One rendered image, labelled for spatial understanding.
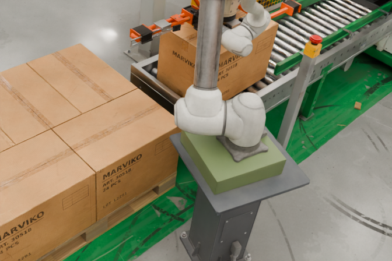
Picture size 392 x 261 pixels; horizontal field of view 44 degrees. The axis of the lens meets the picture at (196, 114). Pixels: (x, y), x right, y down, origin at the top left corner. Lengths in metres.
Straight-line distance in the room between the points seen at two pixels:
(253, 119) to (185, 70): 0.83
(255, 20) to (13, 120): 1.38
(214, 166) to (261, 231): 0.98
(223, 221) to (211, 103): 0.68
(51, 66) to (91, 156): 0.82
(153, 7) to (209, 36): 1.93
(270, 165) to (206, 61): 0.55
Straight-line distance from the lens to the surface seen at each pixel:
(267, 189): 2.20
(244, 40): 2.41
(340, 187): 3.43
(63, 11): 4.79
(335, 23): 4.09
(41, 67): 3.12
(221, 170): 2.10
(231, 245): 2.66
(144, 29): 2.43
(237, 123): 2.04
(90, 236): 2.81
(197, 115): 2.02
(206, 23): 1.96
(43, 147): 2.58
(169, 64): 2.84
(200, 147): 2.18
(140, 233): 2.88
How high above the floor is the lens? 2.35
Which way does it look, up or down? 40 degrees down
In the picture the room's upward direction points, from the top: 9 degrees clockwise
